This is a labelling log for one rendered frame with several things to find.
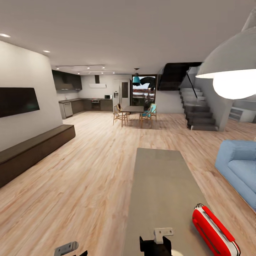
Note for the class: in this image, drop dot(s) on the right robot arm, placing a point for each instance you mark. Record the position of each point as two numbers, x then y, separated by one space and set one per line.
160 246

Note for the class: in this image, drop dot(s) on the wall mounted tv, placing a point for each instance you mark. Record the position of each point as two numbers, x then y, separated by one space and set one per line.
17 100

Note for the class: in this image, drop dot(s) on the fridge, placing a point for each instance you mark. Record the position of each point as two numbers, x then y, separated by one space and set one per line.
122 92

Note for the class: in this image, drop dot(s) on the oven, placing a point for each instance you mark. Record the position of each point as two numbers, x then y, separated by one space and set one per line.
95 103

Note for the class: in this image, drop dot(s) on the range hood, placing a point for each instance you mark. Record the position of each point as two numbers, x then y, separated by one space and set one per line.
97 84

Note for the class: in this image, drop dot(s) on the fixed window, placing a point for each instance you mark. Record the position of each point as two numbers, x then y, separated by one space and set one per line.
143 93

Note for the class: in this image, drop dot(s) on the radio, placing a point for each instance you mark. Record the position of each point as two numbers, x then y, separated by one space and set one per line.
214 233

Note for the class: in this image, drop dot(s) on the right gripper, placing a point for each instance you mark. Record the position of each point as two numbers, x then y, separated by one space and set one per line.
150 248

